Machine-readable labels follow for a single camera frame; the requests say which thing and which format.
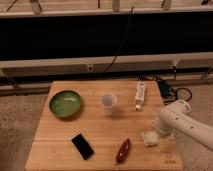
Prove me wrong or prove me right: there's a white sponge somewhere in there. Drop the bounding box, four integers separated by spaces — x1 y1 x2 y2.
142 131 159 147

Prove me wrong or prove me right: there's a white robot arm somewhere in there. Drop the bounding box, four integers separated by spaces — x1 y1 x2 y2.
154 100 213 151

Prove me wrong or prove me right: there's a green ceramic bowl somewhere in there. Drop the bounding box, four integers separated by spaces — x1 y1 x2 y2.
49 90 82 118

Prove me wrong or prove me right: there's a black power adapter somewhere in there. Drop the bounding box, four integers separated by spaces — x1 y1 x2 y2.
158 81 170 98

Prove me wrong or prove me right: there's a white tube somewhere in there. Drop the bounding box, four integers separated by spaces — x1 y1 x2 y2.
135 81 145 111

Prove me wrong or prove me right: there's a wooden cutting board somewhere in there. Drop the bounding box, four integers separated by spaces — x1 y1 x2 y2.
25 80 182 171

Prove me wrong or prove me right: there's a black rectangular block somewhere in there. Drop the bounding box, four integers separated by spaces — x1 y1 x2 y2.
71 134 94 160

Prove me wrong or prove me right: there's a black hanging cable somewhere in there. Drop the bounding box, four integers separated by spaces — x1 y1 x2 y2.
103 5 135 73

